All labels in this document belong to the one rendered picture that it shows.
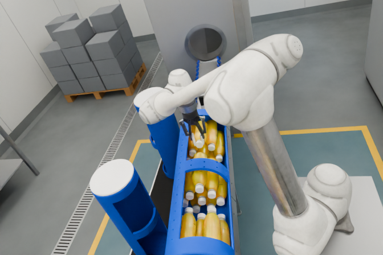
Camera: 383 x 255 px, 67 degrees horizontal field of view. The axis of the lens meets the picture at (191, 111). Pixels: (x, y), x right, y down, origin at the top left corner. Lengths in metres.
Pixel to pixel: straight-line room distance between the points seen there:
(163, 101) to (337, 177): 0.70
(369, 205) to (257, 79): 0.88
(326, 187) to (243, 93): 0.57
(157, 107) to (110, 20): 3.53
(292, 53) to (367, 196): 0.84
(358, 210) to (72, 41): 4.03
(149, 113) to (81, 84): 3.79
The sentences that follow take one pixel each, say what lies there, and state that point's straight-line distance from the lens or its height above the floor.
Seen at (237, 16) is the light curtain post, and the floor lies 1.55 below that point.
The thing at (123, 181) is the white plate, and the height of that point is 1.04.
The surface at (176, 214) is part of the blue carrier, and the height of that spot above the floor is 1.21.
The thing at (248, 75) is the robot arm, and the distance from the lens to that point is 0.74.
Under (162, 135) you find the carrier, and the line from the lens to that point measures 2.47.
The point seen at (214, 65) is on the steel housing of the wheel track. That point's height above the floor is 0.93.
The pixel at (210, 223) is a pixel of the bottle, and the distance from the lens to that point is 1.32.
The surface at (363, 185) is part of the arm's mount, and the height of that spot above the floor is 1.08.
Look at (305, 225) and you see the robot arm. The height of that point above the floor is 1.34.
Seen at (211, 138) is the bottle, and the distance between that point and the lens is 1.66.
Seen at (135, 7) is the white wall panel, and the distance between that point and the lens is 6.26.
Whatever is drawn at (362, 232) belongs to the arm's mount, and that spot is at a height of 1.07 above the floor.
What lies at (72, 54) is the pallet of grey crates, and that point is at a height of 0.82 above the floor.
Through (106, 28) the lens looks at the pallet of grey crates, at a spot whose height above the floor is 0.98.
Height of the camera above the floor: 2.25
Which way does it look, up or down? 36 degrees down
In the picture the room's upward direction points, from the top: 17 degrees counter-clockwise
